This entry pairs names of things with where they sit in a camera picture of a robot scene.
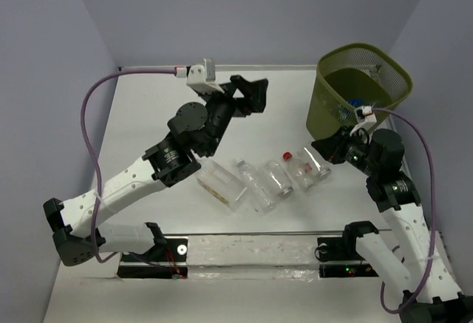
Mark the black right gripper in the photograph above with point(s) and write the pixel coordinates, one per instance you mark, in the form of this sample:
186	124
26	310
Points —
331	148

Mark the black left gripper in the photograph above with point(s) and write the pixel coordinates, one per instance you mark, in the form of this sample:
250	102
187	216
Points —
257	94

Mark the blue label water bottle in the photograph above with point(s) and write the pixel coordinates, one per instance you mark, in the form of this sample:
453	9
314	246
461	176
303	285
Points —
356	102

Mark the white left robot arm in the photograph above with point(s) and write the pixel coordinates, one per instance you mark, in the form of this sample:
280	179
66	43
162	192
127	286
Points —
80	227

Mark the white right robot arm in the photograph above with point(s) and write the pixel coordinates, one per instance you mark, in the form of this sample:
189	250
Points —
428	291

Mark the clear jar by bin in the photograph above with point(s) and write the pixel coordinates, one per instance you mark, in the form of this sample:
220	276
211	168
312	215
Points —
319	169

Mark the clear bottle inside bin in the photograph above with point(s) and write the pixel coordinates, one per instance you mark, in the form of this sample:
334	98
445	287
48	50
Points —
344	115

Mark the green mesh waste bin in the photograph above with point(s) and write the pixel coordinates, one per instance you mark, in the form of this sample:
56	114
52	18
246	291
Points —
356	70

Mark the red cap clear bottle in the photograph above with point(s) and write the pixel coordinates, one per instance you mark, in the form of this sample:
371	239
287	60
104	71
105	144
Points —
300	171

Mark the clear jar silver lid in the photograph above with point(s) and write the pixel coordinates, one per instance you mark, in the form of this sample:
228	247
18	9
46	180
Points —
276	178

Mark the clear ribbed water bottle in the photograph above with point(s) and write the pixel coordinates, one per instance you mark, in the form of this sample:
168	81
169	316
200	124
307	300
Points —
250	176

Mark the square clear plastic bottle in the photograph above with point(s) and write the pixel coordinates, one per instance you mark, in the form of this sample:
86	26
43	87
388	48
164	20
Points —
221	184

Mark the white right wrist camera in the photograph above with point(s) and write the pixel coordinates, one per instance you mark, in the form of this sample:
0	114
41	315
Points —
365	117

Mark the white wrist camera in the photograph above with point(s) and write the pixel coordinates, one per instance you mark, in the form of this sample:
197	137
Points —
201	78
365	117

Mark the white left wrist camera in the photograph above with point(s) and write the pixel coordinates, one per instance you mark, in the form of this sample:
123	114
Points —
201	78

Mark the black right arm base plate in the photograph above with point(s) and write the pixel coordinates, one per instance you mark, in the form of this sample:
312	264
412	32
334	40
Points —
336	262

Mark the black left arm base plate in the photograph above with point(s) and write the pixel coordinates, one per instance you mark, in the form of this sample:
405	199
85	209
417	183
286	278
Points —
167	261

